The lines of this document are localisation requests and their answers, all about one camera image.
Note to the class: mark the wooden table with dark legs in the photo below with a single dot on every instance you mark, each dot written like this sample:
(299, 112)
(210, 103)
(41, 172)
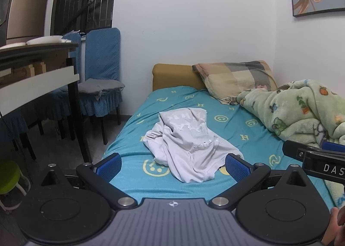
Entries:
(40, 84)

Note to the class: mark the grey seat cushion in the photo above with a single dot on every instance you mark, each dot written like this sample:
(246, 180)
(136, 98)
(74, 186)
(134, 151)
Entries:
(99, 85)

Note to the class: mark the plaid beige pillow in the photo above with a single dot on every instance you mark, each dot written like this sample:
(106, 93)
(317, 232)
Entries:
(237, 79)

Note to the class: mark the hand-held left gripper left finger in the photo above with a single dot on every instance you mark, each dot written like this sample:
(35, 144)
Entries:
(109, 167)

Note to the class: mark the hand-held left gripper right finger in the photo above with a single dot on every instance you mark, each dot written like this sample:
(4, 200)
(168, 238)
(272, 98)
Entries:
(237, 168)

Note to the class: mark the green round stool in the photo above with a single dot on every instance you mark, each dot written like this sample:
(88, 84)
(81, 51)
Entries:
(9, 178)

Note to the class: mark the bed with teal printed sheet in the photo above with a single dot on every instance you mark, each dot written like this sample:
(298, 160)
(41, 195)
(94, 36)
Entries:
(237, 133)

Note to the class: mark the white t-shirt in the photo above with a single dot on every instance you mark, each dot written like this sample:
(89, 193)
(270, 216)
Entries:
(183, 149)

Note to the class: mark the brown refrigerator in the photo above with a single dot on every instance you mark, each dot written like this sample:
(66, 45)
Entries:
(27, 9)

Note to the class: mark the small pink cloth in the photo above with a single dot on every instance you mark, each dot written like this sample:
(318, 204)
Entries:
(260, 87)

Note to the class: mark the green cartoon print blanket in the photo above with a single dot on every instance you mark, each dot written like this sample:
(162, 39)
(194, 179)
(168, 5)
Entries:
(296, 108)

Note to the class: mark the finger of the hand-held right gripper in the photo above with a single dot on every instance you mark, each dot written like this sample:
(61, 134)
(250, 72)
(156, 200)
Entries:
(293, 149)
(334, 146)

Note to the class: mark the blue covered chair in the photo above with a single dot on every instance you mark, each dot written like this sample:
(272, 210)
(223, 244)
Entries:
(103, 54)
(72, 38)
(13, 124)

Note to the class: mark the pale green plush blanket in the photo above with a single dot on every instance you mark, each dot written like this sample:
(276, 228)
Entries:
(333, 192)

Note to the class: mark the person's right hand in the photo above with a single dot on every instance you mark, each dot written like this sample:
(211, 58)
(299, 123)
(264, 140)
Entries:
(338, 221)

